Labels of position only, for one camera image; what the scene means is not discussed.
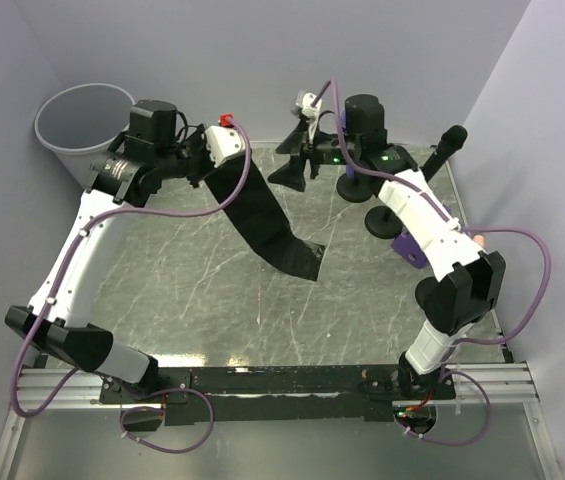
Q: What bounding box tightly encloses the aluminium rail frame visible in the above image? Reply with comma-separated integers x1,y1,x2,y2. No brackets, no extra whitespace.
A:
0,364,562,479

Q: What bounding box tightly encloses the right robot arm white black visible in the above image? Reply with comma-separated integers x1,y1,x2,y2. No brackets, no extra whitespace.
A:
268,91,506,399

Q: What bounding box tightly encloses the purple microphone on stand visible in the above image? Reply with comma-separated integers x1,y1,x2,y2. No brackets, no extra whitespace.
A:
336,95,384,203

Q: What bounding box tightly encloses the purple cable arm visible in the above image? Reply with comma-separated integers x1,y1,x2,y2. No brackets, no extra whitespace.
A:
10,117,253,455
311,78,553,445

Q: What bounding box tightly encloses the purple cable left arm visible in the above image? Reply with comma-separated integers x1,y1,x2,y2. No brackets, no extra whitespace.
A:
10,117,253,455

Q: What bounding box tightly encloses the purple box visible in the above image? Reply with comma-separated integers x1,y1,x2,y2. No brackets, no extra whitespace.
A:
390,202,451,269

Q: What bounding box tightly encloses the black microphone on stand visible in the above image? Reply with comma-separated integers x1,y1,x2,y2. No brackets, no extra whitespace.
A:
364,125,468,239

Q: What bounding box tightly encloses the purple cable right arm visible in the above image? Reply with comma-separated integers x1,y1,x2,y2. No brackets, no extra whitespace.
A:
311,78,553,445

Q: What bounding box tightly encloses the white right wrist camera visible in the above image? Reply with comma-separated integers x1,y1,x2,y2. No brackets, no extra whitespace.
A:
291,91,322,144

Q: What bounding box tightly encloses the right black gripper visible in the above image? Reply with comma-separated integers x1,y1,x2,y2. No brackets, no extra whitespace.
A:
267,120,361,193

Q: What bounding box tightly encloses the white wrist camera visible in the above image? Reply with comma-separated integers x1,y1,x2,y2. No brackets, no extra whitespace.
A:
291,91,322,144
204,113,246,167

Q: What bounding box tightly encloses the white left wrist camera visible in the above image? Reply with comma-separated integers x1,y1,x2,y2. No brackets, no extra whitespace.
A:
204,113,246,167

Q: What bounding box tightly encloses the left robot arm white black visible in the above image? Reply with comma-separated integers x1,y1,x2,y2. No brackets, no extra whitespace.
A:
5,100,245,402

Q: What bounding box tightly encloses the black trash bag roll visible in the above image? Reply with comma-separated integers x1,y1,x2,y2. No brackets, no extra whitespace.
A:
224,163,325,281

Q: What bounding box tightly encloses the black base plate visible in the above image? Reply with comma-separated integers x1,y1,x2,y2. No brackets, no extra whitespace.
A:
99,364,456,426

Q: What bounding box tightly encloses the grey plastic trash bin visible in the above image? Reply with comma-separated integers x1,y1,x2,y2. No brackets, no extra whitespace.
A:
34,83,135,186

